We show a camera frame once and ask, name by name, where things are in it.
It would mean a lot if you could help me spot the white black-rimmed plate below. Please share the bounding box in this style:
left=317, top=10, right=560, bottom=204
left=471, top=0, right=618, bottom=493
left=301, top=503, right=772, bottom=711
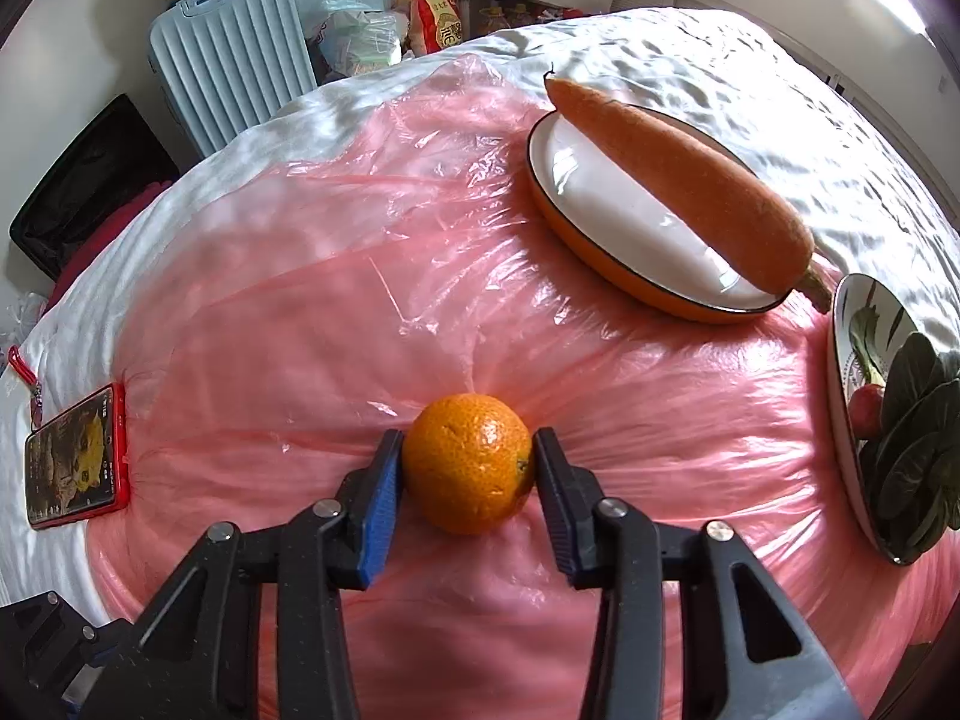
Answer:
left=827, top=273, right=958, bottom=566

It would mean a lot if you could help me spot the black flat case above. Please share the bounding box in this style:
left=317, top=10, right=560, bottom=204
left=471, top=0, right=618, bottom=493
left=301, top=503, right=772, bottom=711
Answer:
left=10, top=94, right=181, bottom=281

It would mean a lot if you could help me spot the translucent plastic bag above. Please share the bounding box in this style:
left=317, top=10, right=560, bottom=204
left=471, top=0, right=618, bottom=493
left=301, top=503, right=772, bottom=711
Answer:
left=295, top=0, right=409, bottom=85

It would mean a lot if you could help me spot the red radish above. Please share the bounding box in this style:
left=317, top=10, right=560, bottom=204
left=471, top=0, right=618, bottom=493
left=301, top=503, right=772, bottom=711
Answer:
left=848, top=383, right=885, bottom=440

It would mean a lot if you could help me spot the pink plastic sheet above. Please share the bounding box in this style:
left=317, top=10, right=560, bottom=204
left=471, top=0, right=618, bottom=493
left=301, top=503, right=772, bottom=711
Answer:
left=87, top=57, right=958, bottom=709

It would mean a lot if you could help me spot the mandarin orange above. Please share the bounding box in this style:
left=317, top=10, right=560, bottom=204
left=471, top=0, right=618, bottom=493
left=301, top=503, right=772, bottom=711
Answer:
left=400, top=394, right=534, bottom=536

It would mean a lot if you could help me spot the red smartphone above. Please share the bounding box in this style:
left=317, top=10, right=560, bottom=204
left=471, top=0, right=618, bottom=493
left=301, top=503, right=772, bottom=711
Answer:
left=25, top=382, right=130, bottom=530

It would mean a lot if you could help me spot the orange oval dish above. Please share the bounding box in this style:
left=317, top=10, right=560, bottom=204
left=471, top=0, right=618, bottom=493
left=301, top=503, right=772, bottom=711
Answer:
left=526, top=110, right=784, bottom=323

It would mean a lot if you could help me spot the green leafy vegetable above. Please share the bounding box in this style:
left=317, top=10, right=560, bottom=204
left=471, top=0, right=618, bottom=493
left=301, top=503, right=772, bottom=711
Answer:
left=850, top=305, right=958, bottom=566

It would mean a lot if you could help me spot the white bed quilt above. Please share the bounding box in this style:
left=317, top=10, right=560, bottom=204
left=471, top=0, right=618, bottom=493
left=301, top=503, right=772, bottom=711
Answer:
left=2, top=10, right=958, bottom=619

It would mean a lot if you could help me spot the carrot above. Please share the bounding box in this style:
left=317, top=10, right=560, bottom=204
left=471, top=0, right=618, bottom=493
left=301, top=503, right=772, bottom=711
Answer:
left=544, top=73, right=833, bottom=314

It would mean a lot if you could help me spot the red yellow snack packet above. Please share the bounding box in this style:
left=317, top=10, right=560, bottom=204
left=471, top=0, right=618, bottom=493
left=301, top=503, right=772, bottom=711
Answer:
left=395, top=0, right=464, bottom=57

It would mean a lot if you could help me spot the light blue suitcase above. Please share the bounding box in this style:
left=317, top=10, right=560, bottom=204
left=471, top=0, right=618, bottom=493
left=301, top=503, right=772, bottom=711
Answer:
left=148, top=0, right=317, bottom=156

